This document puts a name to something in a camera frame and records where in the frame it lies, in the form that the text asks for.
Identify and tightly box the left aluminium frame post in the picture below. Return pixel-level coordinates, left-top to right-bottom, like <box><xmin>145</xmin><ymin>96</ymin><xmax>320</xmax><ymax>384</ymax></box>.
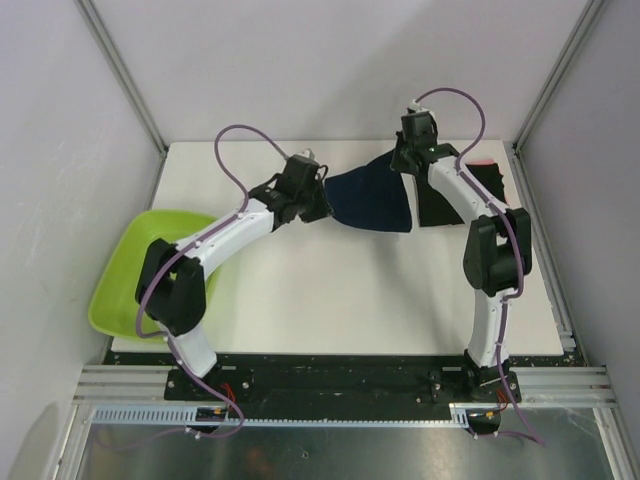
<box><xmin>74</xmin><ymin>0</ymin><xmax>168</xmax><ymax>158</ymax></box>

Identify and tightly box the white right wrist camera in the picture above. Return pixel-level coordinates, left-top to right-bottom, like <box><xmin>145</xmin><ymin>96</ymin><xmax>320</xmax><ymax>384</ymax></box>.
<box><xmin>407</xmin><ymin>100</ymin><xmax>432</xmax><ymax>114</ymax></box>

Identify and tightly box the aluminium front frame rail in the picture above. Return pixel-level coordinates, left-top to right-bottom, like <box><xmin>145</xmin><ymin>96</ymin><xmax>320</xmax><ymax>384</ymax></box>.
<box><xmin>72</xmin><ymin>365</ymin><xmax>617</xmax><ymax>408</ymax></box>

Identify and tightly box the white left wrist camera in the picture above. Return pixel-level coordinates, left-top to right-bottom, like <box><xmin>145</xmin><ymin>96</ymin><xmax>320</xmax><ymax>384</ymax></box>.
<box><xmin>299</xmin><ymin>148</ymin><xmax>315</xmax><ymax>160</ymax></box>

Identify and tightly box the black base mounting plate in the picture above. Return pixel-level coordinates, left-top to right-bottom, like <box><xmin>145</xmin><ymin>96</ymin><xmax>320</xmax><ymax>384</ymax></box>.
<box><xmin>165</xmin><ymin>353</ymin><xmax>522</xmax><ymax>403</ymax></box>

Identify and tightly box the folded black t shirt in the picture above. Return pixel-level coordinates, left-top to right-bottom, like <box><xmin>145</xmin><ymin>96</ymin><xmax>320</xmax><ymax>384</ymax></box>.
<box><xmin>414</xmin><ymin>162</ymin><xmax>508</xmax><ymax>227</ymax></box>

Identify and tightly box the grey slotted cable duct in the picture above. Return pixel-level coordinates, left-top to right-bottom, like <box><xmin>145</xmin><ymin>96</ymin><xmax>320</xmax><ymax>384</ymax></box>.
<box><xmin>89</xmin><ymin>403</ymin><xmax>474</xmax><ymax>427</ymax></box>

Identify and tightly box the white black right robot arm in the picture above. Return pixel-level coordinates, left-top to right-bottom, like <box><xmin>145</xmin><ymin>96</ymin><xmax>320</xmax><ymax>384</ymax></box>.
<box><xmin>391</xmin><ymin>105</ymin><xmax>532</xmax><ymax>401</ymax></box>

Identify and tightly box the aluminium frame post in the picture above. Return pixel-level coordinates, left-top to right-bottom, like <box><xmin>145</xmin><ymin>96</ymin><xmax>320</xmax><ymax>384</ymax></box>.
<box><xmin>74</xmin><ymin>0</ymin><xmax>168</xmax><ymax>158</ymax></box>
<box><xmin>512</xmin><ymin>0</ymin><xmax>609</xmax><ymax>152</ymax></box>

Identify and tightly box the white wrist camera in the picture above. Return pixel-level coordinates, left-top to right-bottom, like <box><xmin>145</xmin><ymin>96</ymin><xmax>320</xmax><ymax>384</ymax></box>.
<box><xmin>299</xmin><ymin>148</ymin><xmax>315</xmax><ymax>160</ymax></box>
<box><xmin>407</xmin><ymin>100</ymin><xmax>432</xmax><ymax>114</ymax></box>

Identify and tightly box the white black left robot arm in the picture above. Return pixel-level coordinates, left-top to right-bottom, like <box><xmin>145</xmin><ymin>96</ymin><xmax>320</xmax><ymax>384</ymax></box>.
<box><xmin>135</xmin><ymin>149</ymin><xmax>333</xmax><ymax>400</ymax></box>

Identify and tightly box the navy blue t shirt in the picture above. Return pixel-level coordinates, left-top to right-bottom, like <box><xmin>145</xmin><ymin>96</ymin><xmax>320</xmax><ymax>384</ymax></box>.
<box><xmin>325</xmin><ymin>151</ymin><xmax>413</xmax><ymax>233</ymax></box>

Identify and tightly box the green plastic bin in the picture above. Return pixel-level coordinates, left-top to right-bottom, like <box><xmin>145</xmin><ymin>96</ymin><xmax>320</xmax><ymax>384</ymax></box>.
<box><xmin>88</xmin><ymin>209</ymin><xmax>215</xmax><ymax>341</ymax></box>

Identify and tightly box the right aluminium frame post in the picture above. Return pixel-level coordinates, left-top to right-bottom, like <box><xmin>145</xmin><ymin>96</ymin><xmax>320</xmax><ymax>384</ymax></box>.
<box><xmin>512</xmin><ymin>0</ymin><xmax>609</xmax><ymax>152</ymax></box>

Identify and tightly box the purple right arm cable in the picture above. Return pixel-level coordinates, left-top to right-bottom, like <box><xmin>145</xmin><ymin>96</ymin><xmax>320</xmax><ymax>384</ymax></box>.
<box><xmin>417</xmin><ymin>87</ymin><xmax>547</xmax><ymax>446</ymax></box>

